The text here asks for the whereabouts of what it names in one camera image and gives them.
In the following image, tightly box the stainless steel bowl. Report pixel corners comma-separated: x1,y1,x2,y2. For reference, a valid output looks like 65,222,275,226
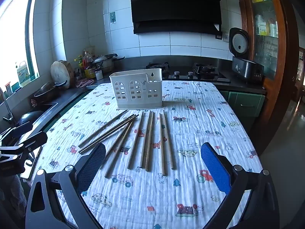
33,81,68,101

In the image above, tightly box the black range hood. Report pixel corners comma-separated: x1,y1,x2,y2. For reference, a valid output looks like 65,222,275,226
120,0,229,35

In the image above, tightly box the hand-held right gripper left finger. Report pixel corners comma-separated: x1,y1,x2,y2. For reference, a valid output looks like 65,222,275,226
25,143,107,229

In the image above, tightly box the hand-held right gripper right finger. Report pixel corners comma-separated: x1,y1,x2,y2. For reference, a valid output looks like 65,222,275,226
201,142,280,229

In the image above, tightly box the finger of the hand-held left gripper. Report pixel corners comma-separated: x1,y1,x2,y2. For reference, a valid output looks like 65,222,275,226
18,132,48,152
0,121,33,146

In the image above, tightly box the green yellow bottle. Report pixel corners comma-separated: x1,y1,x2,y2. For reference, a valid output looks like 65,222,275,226
77,56,84,77

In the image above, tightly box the black wok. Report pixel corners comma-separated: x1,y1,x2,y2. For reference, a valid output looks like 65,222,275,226
18,111,44,127

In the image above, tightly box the metal faucet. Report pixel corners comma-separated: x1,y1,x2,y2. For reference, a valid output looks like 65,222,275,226
0,87,18,126

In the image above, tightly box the round wooden cutting board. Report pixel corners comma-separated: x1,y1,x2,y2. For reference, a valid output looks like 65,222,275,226
51,60,76,89

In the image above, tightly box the wooden glass door cabinet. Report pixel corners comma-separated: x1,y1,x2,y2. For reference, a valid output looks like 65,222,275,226
235,0,299,124

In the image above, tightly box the white plastic utensil holder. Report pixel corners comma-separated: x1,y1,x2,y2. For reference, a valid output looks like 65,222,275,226
109,68,164,109

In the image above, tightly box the steel sink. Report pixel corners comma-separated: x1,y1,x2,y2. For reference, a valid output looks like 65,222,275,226
31,102,59,126

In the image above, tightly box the silver pot with handle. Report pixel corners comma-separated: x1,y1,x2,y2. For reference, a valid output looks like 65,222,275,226
94,54,125,73

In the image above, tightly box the black gas stove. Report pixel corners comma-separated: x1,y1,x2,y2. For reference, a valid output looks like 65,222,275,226
145,62,231,83

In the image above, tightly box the pink rag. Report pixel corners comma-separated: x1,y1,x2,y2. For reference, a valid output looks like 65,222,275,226
76,79,95,88

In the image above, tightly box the person's left forearm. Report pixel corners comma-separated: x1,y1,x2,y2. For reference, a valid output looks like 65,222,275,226
0,174,28,221

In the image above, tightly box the window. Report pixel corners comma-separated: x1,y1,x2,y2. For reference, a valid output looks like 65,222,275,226
0,0,41,97

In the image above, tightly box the detergent bottle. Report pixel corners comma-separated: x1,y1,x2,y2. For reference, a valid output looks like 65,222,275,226
15,61,30,88

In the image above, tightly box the green cabinet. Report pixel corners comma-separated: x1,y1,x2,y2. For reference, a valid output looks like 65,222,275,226
219,89,266,118

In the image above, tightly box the white printed table cloth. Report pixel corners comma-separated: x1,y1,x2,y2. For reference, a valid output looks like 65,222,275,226
26,80,262,229

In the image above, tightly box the black rice cooker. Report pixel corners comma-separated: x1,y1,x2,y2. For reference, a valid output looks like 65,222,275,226
229,27,265,84

